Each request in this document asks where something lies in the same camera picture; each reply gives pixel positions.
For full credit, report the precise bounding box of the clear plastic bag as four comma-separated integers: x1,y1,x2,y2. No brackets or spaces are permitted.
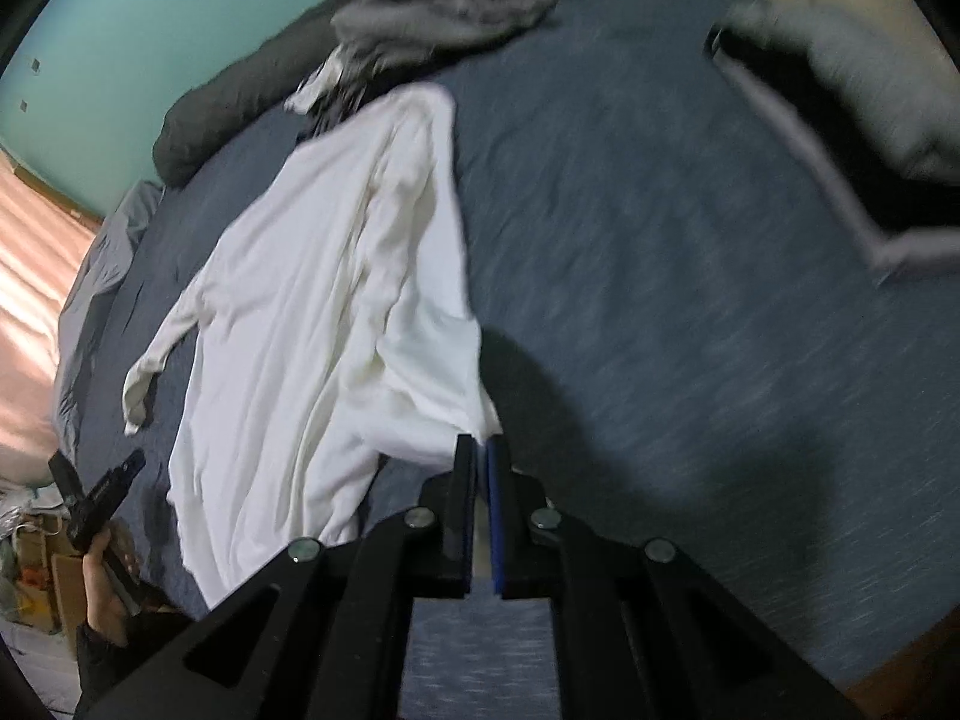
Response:
0,484,65,541

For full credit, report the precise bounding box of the bed with blue sheet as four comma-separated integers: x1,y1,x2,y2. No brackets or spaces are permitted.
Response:
52,0,960,720

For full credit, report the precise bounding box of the white garment with black trim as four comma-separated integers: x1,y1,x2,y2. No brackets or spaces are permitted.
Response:
285,45,353,117

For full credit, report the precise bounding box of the cardboard box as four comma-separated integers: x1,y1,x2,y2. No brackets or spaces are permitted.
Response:
11,514,87,635

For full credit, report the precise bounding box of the light grey blanket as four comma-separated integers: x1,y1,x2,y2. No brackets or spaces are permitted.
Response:
52,180,166,458

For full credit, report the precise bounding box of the person's left hand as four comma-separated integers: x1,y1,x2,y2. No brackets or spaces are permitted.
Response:
82,523,142,644

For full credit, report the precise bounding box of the crumpled grey sweatshirt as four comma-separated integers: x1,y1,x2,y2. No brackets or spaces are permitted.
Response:
330,0,560,65

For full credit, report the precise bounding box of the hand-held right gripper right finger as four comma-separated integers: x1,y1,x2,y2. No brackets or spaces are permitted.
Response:
484,435,863,720

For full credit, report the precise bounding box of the white long-sleeve shirt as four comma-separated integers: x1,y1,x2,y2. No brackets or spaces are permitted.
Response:
124,84,503,608

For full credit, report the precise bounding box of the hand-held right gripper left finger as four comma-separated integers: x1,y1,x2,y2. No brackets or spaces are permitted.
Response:
75,433,479,720

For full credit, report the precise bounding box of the dark grey rolled duvet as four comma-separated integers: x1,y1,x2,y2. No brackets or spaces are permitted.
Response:
154,0,713,188

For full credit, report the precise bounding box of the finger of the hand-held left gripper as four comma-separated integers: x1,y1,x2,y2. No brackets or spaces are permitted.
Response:
103,450,146,500

